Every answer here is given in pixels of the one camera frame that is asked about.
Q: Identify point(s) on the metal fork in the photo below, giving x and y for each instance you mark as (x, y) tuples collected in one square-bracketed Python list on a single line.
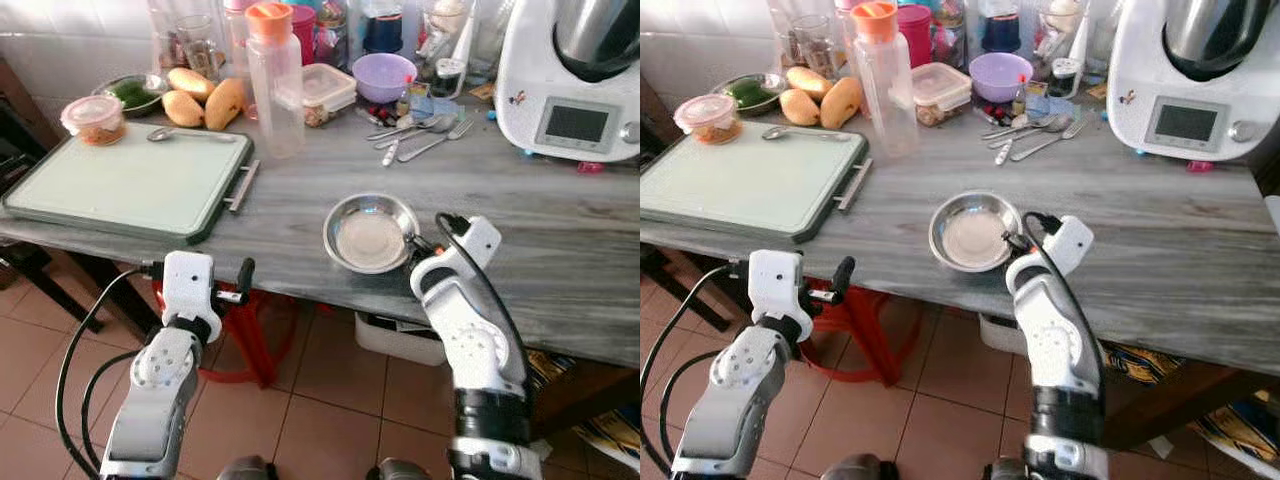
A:
[(1075, 127), (462, 128)]

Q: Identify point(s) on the robot left leg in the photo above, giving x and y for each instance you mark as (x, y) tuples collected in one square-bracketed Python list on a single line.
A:
[(245, 470), (855, 470)]

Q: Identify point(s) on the white kitchen food processor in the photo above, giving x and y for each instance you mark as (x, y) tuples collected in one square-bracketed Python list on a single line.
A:
[(540, 70), (1140, 70)]

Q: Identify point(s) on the dark blue cup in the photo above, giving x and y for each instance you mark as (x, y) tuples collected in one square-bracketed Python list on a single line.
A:
[(1000, 32), (382, 32)]

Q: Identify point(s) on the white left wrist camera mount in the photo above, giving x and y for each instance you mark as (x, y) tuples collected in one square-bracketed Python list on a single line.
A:
[(188, 285), (778, 285)]

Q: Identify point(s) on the brown wooden table frame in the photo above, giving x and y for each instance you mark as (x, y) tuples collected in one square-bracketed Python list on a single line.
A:
[(1170, 405), (580, 395)]

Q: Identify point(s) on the red plastic stool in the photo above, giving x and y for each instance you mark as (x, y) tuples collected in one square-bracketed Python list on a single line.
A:
[(870, 330), (250, 330)]

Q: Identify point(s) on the yellow mango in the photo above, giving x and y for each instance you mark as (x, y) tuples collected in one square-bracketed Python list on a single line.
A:
[(805, 80), (183, 108), (798, 106), (190, 82), (225, 103), (841, 100)]

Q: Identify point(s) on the glass utensil jar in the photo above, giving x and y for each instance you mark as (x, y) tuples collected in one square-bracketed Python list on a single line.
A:
[(448, 25), (1062, 25)]

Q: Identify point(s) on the pink tumbler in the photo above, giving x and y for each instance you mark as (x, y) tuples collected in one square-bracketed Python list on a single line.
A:
[(915, 35), (305, 35)]

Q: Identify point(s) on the metal spoon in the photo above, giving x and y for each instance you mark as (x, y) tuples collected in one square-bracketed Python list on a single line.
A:
[(418, 128), (772, 132), (158, 133), (1052, 122), (440, 122), (1030, 127)]

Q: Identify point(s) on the small pink object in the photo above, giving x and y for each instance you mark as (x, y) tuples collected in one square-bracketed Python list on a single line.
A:
[(590, 167), (1200, 165)]

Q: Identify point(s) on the patterned yellow blue cloth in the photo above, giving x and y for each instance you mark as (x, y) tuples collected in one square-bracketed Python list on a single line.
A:
[(1240, 425), (610, 425)]

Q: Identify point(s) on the pink lidded food container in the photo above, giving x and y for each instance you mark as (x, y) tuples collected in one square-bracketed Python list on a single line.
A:
[(95, 115), (707, 113)]

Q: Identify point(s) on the robot leg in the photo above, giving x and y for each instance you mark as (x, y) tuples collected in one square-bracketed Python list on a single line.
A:
[(400, 472), (1000, 472), (245, 470), (855, 470)]

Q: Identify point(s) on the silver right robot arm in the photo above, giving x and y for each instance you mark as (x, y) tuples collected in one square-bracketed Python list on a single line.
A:
[(1055, 340), (465, 330)]

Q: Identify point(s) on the glass mug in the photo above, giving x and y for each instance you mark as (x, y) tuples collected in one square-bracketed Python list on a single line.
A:
[(200, 45), (815, 45)]

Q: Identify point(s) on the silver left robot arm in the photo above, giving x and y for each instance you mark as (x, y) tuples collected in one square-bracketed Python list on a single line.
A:
[(730, 400), (150, 400)]

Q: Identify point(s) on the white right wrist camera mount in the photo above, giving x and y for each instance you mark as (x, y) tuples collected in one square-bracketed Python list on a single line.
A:
[(1068, 240), (480, 240)]

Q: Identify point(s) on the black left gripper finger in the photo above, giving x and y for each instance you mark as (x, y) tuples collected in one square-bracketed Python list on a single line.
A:
[(846, 274), (246, 276)]

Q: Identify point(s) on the white plastic tub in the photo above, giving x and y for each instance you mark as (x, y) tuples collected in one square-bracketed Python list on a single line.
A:
[(1000, 335), (395, 340)]

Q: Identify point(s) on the clear bottle orange cap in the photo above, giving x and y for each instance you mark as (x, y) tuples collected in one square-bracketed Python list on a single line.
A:
[(887, 100), (275, 100)]

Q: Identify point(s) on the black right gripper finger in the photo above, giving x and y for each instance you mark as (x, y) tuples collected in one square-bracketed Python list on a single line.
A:
[(412, 243), (1010, 241)]

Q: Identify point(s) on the robot right leg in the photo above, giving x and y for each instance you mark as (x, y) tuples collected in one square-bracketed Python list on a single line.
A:
[(400, 472), (1000, 472)]

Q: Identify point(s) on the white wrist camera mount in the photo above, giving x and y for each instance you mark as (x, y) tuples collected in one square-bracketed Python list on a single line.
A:
[(1068, 240), (778, 285), (188, 285), (480, 240)]

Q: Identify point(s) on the purple plastic bowl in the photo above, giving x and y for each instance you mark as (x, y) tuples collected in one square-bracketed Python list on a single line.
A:
[(1000, 76), (385, 78)]

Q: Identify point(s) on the small metal bowl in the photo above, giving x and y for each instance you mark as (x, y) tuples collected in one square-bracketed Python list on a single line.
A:
[(970, 240), (365, 240)]

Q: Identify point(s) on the square clear plastic container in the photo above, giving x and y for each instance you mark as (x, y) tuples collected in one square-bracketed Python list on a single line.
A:
[(330, 90), (940, 88)]

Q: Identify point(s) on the pale green cutting board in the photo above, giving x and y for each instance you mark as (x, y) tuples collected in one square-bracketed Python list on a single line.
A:
[(750, 180), (120, 180)]

